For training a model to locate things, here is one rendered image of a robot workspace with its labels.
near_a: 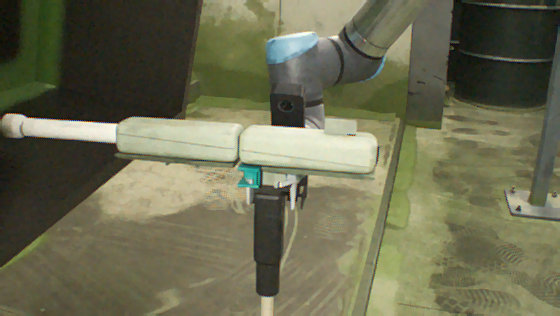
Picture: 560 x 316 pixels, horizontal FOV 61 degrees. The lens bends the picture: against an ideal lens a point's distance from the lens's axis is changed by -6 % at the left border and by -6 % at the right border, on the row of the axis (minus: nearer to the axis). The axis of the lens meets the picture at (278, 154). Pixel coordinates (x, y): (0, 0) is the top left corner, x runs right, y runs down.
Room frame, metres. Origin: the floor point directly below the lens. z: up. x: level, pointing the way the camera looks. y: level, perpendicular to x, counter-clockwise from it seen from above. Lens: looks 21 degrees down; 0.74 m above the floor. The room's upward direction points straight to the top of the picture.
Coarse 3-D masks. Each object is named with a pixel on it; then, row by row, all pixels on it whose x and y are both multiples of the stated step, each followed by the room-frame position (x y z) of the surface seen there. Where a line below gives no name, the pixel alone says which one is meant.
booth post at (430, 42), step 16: (432, 0) 2.35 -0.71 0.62; (448, 0) 2.33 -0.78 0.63; (432, 16) 2.35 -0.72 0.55; (448, 16) 2.33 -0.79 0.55; (416, 32) 2.37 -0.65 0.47; (432, 32) 2.35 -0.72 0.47; (448, 32) 2.33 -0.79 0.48; (416, 48) 2.37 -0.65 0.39; (432, 48) 2.35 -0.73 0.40; (448, 48) 2.32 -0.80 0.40; (416, 64) 2.37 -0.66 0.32; (432, 64) 2.34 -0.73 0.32; (416, 80) 2.36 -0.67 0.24; (432, 80) 2.34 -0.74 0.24; (416, 96) 2.36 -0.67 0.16; (432, 96) 2.34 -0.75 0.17; (416, 112) 2.36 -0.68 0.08; (432, 112) 2.34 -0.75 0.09; (432, 128) 2.34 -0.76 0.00
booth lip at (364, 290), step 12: (396, 144) 1.99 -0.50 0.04; (396, 156) 1.85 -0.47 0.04; (384, 192) 1.51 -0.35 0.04; (384, 204) 1.42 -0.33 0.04; (384, 216) 1.35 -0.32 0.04; (384, 228) 1.33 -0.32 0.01; (372, 240) 1.20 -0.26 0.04; (372, 252) 1.14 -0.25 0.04; (372, 264) 1.08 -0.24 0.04; (372, 276) 1.03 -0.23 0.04; (360, 288) 0.98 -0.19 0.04; (360, 300) 0.93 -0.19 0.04; (360, 312) 0.89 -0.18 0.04
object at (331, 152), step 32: (0, 128) 0.60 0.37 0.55; (32, 128) 0.60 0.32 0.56; (64, 128) 0.59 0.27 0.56; (96, 128) 0.58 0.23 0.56; (128, 128) 0.56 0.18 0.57; (160, 128) 0.55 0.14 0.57; (192, 128) 0.55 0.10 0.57; (224, 128) 0.55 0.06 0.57; (256, 128) 0.55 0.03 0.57; (288, 128) 0.55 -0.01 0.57; (352, 128) 0.53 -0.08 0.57; (160, 160) 0.55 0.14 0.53; (192, 160) 0.55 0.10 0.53; (224, 160) 0.54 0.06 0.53; (256, 160) 0.53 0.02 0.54; (288, 160) 0.52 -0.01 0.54; (320, 160) 0.51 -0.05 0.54; (352, 160) 0.51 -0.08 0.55; (256, 192) 0.53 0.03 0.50; (256, 224) 0.53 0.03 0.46; (256, 256) 0.52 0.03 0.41; (256, 288) 0.53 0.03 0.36
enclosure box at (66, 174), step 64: (0, 0) 0.90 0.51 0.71; (64, 0) 1.00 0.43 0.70; (128, 0) 0.97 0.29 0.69; (192, 0) 0.95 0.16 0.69; (0, 64) 0.90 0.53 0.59; (64, 64) 1.00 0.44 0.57; (128, 64) 0.97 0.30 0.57; (192, 64) 0.95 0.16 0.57; (0, 192) 0.56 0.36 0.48; (64, 192) 0.59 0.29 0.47; (0, 256) 0.42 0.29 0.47
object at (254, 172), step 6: (240, 168) 0.53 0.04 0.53; (246, 168) 0.53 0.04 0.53; (252, 168) 0.53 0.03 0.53; (258, 168) 0.53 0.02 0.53; (246, 174) 0.53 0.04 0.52; (252, 174) 0.53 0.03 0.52; (258, 174) 0.53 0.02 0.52; (240, 180) 0.54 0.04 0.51; (258, 180) 0.53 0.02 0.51; (246, 186) 0.53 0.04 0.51; (252, 186) 0.53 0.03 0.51; (258, 186) 0.53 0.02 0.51
